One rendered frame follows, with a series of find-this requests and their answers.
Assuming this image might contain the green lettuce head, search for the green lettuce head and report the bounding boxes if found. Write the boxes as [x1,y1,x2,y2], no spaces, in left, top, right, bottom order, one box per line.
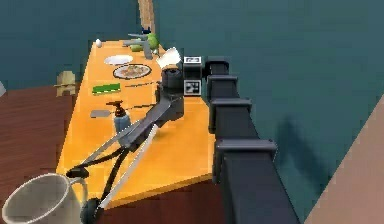
[146,32,161,51]

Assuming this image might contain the thin dark knife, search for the thin dark knife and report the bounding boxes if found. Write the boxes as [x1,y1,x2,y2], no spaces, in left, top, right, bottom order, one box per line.
[124,80,162,89]

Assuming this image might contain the tan wooden post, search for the tan wooden post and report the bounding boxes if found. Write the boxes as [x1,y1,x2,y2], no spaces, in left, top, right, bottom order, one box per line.
[137,0,156,34]

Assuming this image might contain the dark-rimmed plate with food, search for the dark-rimmed plate with food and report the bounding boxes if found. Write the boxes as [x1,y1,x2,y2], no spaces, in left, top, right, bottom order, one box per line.
[112,63,153,80]

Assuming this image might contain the green rectangular sponge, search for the green rectangular sponge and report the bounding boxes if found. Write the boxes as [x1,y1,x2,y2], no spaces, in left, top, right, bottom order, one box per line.
[91,82,122,96]

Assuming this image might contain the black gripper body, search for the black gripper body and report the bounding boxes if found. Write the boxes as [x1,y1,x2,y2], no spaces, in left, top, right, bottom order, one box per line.
[117,65,186,152]

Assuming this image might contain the grey spatula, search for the grey spatula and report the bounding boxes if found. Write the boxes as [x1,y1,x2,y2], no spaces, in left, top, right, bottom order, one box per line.
[89,103,158,119]

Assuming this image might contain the white mug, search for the white mug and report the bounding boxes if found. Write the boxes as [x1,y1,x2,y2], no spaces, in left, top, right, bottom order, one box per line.
[1,172,90,224]

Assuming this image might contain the tan wooden chair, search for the tan wooden chair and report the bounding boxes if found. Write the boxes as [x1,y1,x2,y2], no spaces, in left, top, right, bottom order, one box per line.
[53,70,78,98]

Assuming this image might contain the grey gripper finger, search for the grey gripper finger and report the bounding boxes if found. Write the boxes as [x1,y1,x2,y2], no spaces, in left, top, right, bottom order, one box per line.
[65,125,137,180]
[80,123,160,224]

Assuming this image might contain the grey soap pump bottle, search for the grey soap pump bottle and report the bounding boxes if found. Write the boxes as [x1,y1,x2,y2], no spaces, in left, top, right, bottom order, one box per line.
[105,100,132,134]

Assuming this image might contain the white plate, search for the white plate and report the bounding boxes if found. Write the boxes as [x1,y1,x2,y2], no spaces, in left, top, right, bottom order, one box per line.
[103,54,134,66]

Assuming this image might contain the orange wooden table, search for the orange wooden table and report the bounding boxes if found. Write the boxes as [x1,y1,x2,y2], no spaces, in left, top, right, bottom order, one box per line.
[55,39,218,210]

